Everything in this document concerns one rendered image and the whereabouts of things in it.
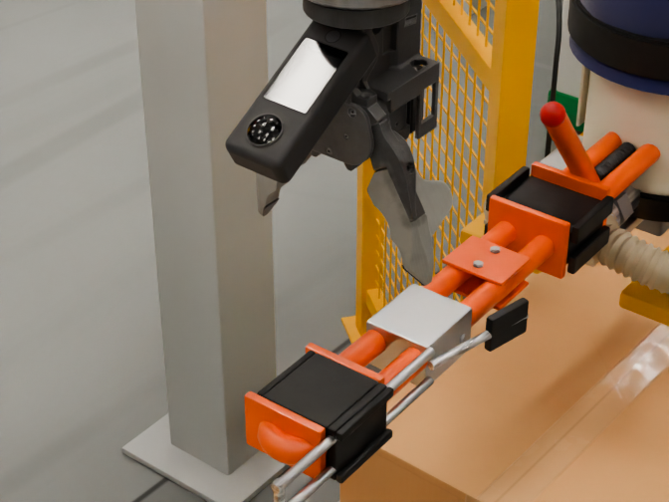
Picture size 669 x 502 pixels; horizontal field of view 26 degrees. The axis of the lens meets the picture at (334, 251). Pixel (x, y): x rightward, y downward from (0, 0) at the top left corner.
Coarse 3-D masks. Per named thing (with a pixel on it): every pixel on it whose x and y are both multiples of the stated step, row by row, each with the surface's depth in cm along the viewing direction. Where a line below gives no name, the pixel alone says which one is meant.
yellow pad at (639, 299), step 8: (632, 288) 146; (640, 288) 146; (648, 288) 145; (624, 296) 145; (632, 296) 145; (640, 296) 144; (648, 296) 144; (656, 296) 144; (664, 296) 144; (624, 304) 145; (632, 304) 145; (640, 304) 144; (648, 304) 144; (656, 304) 143; (664, 304) 143; (640, 312) 145; (648, 312) 144; (656, 312) 143; (664, 312) 143; (656, 320) 144; (664, 320) 143
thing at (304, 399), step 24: (312, 360) 114; (336, 360) 114; (288, 384) 112; (312, 384) 112; (336, 384) 112; (360, 384) 112; (264, 408) 110; (288, 408) 109; (312, 408) 109; (336, 408) 109; (288, 432) 109; (312, 432) 108
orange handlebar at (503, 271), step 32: (640, 160) 143; (448, 256) 128; (480, 256) 128; (512, 256) 128; (544, 256) 130; (448, 288) 126; (480, 288) 125; (512, 288) 127; (352, 352) 117; (416, 352) 117; (288, 448) 108
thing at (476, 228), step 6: (582, 132) 172; (480, 216) 157; (474, 222) 156; (480, 222) 156; (486, 222) 155; (468, 228) 155; (474, 228) 155; (480, 228) 155; (462, 234) 155; (468, 234) 154; (474, 234) 154; (480, 234) 154; (462, 240) 155
